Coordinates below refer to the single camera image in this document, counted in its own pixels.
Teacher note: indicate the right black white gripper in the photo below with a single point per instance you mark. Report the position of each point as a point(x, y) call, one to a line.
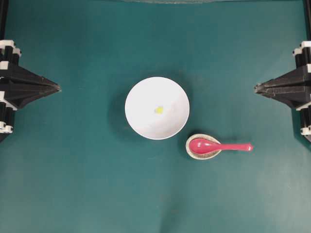
point(299, 98)

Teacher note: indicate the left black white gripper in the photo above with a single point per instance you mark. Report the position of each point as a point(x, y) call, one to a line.
point(13, 97)

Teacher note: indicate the pink plastic spoon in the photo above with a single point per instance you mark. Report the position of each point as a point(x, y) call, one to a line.
point(203, 146)

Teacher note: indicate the white round bowl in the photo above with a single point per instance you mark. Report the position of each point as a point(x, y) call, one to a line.
point(145, 97)

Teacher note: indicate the speckled ceramic spoon rest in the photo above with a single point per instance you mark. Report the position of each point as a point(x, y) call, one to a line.
point(205, 156)

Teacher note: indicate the yellow hexagonal prism block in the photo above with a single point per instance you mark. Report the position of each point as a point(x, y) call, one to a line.
point(159, 110)

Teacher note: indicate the right black frame post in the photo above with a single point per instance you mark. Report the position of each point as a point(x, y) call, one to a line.
point(307, 13)

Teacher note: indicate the black frame post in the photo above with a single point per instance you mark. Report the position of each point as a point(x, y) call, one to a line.
point(3, 17)
point(307, 13)

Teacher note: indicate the left black frame post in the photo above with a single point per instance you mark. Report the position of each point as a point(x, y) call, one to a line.
point(3, 17)

